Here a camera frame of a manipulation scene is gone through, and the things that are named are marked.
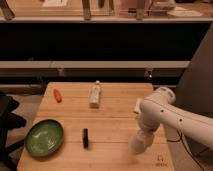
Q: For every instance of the white tube bottle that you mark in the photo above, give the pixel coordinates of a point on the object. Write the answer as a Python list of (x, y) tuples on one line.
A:
[(94, 99)]

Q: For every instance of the black office chair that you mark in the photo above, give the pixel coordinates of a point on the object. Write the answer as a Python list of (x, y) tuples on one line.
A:
[(9, 121)]

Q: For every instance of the black eraser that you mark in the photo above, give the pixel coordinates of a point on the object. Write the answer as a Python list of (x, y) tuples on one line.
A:
[(85, 138)]

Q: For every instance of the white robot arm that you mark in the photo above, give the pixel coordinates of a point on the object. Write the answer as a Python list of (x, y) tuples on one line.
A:
[(157, 108)]

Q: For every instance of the orange carrot toy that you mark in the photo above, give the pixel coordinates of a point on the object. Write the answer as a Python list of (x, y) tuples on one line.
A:
[(57, 95)]

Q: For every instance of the green bowl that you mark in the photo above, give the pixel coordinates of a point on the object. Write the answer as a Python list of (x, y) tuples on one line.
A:
[(44, 138)]

